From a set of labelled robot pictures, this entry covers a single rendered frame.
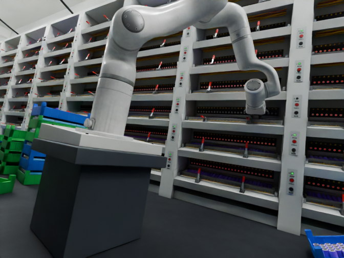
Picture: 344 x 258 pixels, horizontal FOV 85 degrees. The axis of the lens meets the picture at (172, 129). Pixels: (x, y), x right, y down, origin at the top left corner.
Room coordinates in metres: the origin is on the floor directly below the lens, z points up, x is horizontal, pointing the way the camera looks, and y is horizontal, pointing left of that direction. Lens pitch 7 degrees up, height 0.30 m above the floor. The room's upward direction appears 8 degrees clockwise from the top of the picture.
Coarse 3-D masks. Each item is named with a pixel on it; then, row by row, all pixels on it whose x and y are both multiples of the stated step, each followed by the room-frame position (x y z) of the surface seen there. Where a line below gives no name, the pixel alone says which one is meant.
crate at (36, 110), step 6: (42, 102) 1.08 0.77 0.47; (36, 108) 1.14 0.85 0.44; (42, 108) 1.08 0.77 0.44; (48, 108) 1.10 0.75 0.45; (36, 114) 1.12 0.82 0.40; (42, 114) 1.09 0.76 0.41; (48, 114) 1.11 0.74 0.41; (54, 114) 1.13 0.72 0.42; (60, 114) 1.16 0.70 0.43; (66, 114) 1.18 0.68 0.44; (72, 114) 1.21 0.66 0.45; (78, 114) 1.41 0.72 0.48; (90, 114) 1.30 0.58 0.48; (60, 120) 1.27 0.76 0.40; (66, 120) 1.20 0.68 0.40; (72, 120) 1.22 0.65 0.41; (78, 120) 1.24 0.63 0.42; (84, 120) 1.27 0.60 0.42
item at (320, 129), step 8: (312, 112) 1.04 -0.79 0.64; (320, 112) 1.02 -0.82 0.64; (328, 112) 1.01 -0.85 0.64; (336, 112) 0.99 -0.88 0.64; (312, 120) 1.03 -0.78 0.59; (320, 120) 1.01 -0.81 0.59; (328, 120) 1.01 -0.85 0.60; (336, 120) 0.99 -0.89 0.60; (312, 128) 0.91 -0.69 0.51; (320, 128) 0.89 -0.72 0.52; (328, 128) 0.88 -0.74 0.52; (336, 128) 0.88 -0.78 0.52; (312, 136) 0.91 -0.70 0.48; (320, 136) 0.90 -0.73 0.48; (328, 136) 0.88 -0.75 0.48; (336, 136) 0.87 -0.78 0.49
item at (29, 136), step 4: (28, 128) 1.20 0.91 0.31; (36, 128) 1.08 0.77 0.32; (28, 132) 1.18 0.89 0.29; (32, 132) 1.12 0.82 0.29; (36, 132) 1.08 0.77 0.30; (28, 136) 1.16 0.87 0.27; (32, 136) 1.11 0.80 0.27; (36, 136) 1.09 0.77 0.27; (28, 140) 1.15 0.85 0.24; (32, 140) 1.09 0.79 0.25
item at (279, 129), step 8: (192, 112) 1.40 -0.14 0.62; (184, 120) 1.28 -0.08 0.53; (280, 120) 1.03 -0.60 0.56; (200, 128) 1.20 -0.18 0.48; (208, 128) 1.18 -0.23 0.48; (216, 128) 1.15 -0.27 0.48; (224, 128) 1.13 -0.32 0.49; (232, 128) 1.10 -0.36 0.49; (240, 128) 1.08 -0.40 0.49; (248, 128) 1.06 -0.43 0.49; (256, 128) 1.03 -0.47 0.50; (264, 128) 1.01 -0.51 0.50; (272, 128) 0.99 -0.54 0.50; (280, 128) 0.98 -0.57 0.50
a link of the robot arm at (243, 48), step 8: (240, 40) 0.79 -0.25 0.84; (248, 40) 0.78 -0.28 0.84; (240, 48) 0.80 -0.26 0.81; (248, 48) 0.79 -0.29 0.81; (240, 56) 0.82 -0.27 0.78; (248, 56) 0.80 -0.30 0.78; (240, 64) 0.84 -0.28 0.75; (248, 64) 0.82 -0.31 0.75; (256, 64) 0.81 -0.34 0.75; (264, 64) 0.80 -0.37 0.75; (264, 72) 0.83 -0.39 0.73; (272, 72) 0.80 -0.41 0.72; (272, 80) 0.82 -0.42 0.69; (272, 88) 0.83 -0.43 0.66; (280, 88) 0.83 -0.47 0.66; (272, 96) 0.86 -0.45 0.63
